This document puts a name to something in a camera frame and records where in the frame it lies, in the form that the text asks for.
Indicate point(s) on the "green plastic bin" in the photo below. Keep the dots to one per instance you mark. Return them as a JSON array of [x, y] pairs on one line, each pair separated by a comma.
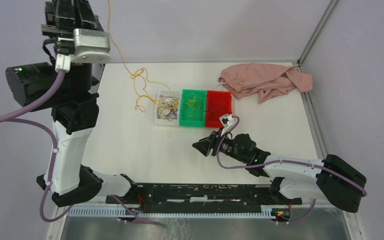
[[193, 108]]

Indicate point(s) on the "red plastic bin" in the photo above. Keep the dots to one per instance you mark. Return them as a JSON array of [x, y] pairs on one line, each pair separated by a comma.
[[218, 103]]

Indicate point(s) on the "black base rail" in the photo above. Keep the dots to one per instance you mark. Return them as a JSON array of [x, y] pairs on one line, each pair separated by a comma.
[[167, 198]]

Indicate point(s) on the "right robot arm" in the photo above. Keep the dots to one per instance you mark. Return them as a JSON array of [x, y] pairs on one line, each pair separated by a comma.
[[330, 179]]

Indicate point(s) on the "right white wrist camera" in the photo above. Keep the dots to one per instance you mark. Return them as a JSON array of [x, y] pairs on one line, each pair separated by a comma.
[[229, 122]]

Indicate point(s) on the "right controller board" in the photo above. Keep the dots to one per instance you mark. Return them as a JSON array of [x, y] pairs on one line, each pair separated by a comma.
[[281, 214]]

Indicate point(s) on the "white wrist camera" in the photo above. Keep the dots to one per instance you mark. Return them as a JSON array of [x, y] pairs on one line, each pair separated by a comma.
[[86, 46], [229, 122]]

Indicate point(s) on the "clear plastic bin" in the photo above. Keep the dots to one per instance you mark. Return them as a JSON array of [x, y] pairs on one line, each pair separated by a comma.
[[167, 109]]

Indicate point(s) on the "pink cloth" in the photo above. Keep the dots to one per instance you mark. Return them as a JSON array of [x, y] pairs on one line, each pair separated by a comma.
[[266, 80]]

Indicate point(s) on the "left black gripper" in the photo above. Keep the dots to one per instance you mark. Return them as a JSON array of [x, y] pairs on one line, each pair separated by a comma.
[[64, 16]]

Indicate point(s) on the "white slotted cable duct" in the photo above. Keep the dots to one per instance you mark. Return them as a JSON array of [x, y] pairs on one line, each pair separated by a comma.
[[120, 212]]

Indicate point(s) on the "aluminium frame rail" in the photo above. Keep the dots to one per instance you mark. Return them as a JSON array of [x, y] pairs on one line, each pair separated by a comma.
[[346, 198]]

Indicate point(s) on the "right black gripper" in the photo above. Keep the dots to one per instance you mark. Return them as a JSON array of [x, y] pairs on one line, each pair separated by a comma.
[[203, 144]]

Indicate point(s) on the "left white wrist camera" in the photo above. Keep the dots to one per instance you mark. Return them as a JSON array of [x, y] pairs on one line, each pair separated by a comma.
[[86, 46]]

